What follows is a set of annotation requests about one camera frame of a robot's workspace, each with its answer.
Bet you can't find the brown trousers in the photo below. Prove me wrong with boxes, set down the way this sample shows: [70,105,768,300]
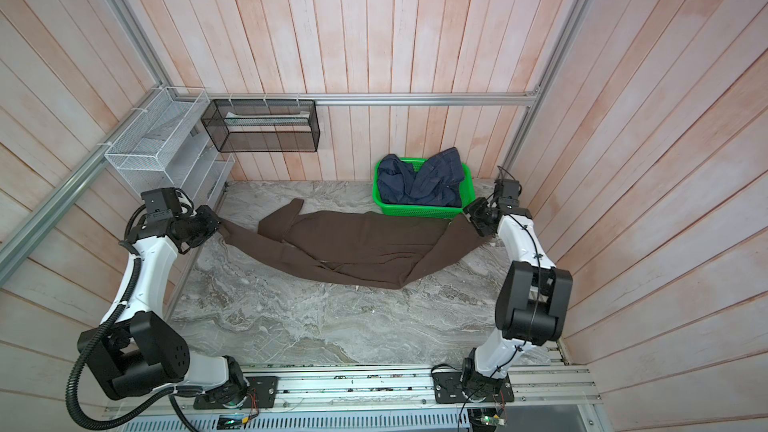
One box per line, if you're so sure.
[219,198,487,289]

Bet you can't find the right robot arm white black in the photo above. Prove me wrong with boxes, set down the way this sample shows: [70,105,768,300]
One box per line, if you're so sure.
[461,198,573,401]

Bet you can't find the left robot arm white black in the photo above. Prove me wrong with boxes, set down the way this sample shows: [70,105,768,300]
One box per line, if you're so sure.
[77,205,248,408]

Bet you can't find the navy blue trousers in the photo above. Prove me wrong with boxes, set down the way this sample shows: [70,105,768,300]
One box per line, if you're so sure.
[376,147,465,207]

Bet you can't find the green plastic basket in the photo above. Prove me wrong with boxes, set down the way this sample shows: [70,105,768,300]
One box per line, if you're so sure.
[372,161,477,219]

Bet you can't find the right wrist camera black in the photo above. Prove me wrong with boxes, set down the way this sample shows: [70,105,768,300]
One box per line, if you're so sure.
[494,178,522,209]

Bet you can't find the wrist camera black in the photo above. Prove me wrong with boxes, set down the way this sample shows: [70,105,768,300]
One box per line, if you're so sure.
[141,187,182,222]
[494,178,522,209]

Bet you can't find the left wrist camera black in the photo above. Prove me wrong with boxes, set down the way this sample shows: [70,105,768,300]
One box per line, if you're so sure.
[141,187,182,222]

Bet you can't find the white wire mesh shelf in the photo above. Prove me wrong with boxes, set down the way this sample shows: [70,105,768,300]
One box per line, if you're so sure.
[105,87,234,208]

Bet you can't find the black mesh wall basket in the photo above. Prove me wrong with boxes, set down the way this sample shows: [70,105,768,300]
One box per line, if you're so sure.
[201,98,321,153]

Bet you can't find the aluminium mounting rail base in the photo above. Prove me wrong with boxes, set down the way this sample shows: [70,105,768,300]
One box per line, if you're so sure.
[123,363,612,431]

